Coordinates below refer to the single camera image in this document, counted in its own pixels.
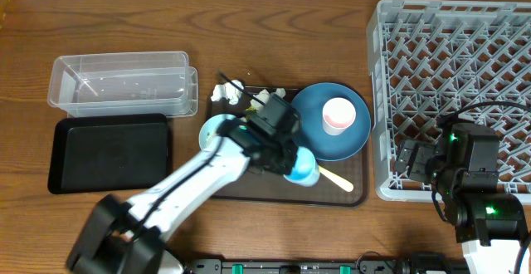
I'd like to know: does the light blue cup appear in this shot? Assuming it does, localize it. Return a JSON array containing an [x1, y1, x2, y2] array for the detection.
[[285, 146, 320, 187]]

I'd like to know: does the dark blue plate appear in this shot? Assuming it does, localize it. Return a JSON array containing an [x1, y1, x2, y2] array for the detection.
[[291, 82, 372, 161]]

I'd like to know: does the white tissue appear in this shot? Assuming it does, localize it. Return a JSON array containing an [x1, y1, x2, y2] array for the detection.
[[211, 80, 244, 105], [251, 88, 285, 111]]

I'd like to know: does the pink white cup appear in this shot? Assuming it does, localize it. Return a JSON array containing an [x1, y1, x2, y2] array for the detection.
[[322, 97, 357, 135]]

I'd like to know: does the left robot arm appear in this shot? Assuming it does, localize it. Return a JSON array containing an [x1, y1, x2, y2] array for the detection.
[[66, 115, 300, 273]]

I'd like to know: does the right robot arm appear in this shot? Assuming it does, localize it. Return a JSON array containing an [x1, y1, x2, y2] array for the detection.
[[394, 117, 530, 273]]

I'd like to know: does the grey dishwasher rack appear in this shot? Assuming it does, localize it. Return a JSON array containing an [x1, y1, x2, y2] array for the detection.
[[367, 0, 530, 204]]

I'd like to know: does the light blue rice bowl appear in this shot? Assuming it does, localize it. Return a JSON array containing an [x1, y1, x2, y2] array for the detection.
[[198, 114, 236, 150]]

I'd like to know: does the brown serving tray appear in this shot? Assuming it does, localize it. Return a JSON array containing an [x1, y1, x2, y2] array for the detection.
[[213, 88, 369, 208]]

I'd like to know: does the cream plastic spoon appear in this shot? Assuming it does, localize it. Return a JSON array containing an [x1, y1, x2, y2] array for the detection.
[[319, 166, 354, 193]]

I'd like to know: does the clear plastic bin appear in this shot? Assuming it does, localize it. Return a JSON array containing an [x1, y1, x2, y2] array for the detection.
[[47, 51, 198, 118]]

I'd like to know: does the black plastic bin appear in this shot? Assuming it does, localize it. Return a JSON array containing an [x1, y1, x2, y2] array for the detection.
[[47, 114, 172, 194]]

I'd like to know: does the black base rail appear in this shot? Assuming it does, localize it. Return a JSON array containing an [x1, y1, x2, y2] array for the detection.
[[184, 251, 470, 274]]

